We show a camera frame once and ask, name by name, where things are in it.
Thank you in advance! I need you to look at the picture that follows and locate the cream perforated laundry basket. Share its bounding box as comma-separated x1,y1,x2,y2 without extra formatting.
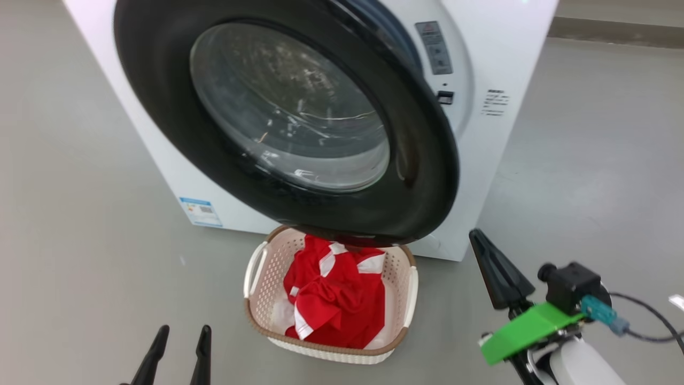
243,225,419,365

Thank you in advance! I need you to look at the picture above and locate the black camera cable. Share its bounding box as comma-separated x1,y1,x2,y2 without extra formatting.
609,291,684,356

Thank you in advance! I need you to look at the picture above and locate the black round washer door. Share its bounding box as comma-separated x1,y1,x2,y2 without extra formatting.
113,0,460,248

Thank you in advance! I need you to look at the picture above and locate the grey concrete curb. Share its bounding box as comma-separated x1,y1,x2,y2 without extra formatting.
548,16,684,50

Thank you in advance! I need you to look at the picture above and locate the grey rubber door gasket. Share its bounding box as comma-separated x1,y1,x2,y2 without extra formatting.
342,0,424,73

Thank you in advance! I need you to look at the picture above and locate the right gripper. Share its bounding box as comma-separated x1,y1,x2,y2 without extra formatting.
469,228,540,385

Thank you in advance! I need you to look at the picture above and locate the grey washer warning sticker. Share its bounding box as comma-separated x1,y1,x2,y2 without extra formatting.
415,21,454,75

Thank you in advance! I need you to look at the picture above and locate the white front-load washing machine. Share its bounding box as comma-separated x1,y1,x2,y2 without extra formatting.
63,0,559,263

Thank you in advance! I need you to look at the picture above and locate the green right camera mount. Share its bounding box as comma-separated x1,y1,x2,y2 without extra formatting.
479,301,586,366

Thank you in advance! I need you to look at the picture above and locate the teal right cable connector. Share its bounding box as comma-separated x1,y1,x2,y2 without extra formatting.
580,295,631,336

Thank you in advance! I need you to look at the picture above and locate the blue energy label sticker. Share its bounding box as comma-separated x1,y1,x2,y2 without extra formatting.
179,197,223,228

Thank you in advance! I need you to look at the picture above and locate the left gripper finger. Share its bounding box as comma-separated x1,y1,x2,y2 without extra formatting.
191,325,212,385
131,325,170,385

